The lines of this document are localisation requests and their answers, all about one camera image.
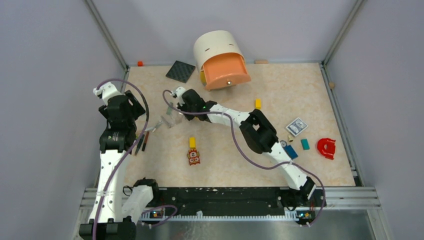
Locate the dark eyeliner pencil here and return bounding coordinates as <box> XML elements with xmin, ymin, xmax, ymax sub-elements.
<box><xmin>134</xmin><ymin>134</ymin><xmax>145</xmax><ymax>156</ymax></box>

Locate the small red glass vial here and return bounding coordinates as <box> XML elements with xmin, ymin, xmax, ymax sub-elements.
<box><xmin>141</xmin><ymin>131</ymin><xmax>150</xmax><ymax>152</ymax></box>

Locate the small silver white tube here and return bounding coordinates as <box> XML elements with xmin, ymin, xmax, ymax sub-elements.
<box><xmin>150</xmin><ymin>121</ymin><xmax>163</xmax><ymax>132</ymax></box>

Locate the peach top drawer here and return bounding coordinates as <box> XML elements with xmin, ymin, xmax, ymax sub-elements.
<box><xmin>200</xmin><ymin>52</ymin><xmax>252</xmax><ymax>91</ymax></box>

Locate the cream round drawer organizer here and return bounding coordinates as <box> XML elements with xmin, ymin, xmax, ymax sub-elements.
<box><xmin>193</xmin><ymin>30</ymin><xmax>245</xmax><ymax>72</ymax></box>

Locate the green tube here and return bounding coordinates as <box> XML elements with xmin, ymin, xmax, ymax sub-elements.
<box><xmin>166</xmin><ymin>106</ymin><xmax>173</xmax><ymax>116</ymax></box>

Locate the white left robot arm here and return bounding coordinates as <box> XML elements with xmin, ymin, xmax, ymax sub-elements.
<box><xmin>78</xmin><ymin>79</ymin><xmax>161</xmax><ymax>240</ymax></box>

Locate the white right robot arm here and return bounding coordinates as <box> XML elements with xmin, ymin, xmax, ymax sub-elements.
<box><xmin>170</xmin><ymin>87</ymin><xmax>317</xmax><ymax>206</ymax></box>

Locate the black textured square mat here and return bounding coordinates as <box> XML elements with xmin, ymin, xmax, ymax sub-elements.
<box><xmin>165</xmin><ymin>60</ymin><xmax>196</xmax><ymax>83</ymax></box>

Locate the yellow rectangular block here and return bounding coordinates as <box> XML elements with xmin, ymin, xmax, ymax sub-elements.
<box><xmin>189</xmin><ymin>137</ymin><xmax>196</xmax><ymax>149</ymax></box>

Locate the red owl number puzzle piece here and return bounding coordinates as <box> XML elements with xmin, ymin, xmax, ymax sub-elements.
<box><xmin>187</xmin><ymin>148</ymin><xmax>201</xmax><ymax>166</ymax></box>

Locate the yellow block near drawer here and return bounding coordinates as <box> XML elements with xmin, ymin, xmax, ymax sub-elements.
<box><xmin>254</xmin><ymin>98</ymin><xmax>262</xmax><ymax>110</ymax></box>

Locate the wooden block at back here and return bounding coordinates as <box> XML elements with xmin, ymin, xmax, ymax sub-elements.
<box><xmin>254</xmin><ymin>59</ymin><xmax>269</xmax><ymax>65</ymax></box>

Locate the round small watch dial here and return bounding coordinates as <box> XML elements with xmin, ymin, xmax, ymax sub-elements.
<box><xmin>280</xmin><ymin>140</ymin><xmax>288</xmax><ymax>148</ymax></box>

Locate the blue rectangular block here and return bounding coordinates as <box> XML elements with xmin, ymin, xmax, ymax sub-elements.
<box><xmin>283</xmin><ymin>145</ymin><xmax>299</xmax><ymax>160</ymax></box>

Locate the teal small block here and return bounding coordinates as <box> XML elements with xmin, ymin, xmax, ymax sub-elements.
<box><xmin>300</xmin><ymin>138</ymin><xmax>310</xmax><ymax>151</ymax></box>

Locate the red plastic clip toy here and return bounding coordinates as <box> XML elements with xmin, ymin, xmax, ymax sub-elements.
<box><xmin>316</xmin><ymin>138</ymin><xmax>336</xmax><ymax>160</ymax></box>

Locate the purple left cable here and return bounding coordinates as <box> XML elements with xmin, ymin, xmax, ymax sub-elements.
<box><xmin>92</xmin><ymin>78</ymin><xmax>178</xmax><ymax>240</ymax></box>

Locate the purple cable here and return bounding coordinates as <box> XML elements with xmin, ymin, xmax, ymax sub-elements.
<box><xmin>162</xmin><ymin>89</ymin><xmax>327</xmax><ymax>227</ymax></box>
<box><xmin>92</xmin><ymin>78</ymin><xmax>178</xmax><ymax>240</ymax></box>

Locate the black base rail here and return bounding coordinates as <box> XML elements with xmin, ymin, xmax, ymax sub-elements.
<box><xmin>147</xmin><ymin>187</ymin><xmax>327</xmax><ymax>217</ymax></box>

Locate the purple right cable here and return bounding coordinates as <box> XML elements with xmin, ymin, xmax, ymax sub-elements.
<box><xmin>162</xmin><ymin>89</ymin><xmax>327</xmax><ymax>227</ymax></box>

